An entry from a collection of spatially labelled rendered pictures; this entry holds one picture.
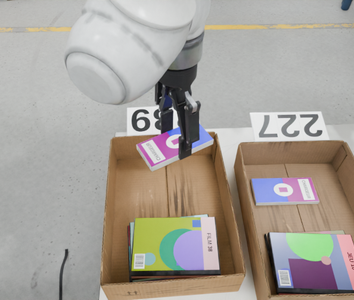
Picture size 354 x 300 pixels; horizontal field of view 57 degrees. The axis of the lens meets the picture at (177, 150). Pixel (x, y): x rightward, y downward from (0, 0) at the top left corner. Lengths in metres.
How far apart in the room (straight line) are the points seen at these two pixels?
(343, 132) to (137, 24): 0.88
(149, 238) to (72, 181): 1.18
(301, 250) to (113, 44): 0.63
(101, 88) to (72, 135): 1.77
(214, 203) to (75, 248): 0.97
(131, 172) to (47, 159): 1.18
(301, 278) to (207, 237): 0.21
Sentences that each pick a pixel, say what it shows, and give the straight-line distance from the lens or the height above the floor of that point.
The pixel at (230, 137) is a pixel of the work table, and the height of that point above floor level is 0.75.
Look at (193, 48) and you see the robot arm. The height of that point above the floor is 1.19.
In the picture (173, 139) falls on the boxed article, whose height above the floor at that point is 0.93.
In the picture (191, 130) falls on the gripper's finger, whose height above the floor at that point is 1.03.
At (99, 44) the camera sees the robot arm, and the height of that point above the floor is 1.31.
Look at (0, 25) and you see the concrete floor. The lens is 3.41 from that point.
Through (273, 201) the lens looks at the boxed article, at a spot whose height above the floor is 0.77.
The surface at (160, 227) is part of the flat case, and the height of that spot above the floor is 0.80.
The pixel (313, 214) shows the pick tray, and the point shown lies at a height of 0.76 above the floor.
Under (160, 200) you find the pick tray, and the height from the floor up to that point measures 0.76.
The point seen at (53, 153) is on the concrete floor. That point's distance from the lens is 2.06.
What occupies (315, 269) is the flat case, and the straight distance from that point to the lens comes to 0.80.
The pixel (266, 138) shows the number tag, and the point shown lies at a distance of 0.88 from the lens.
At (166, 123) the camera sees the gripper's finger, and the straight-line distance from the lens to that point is 0.74.
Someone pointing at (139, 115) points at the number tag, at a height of 0.86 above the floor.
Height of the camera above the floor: 1.49
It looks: 50 degrees down
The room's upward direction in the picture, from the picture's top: straight up
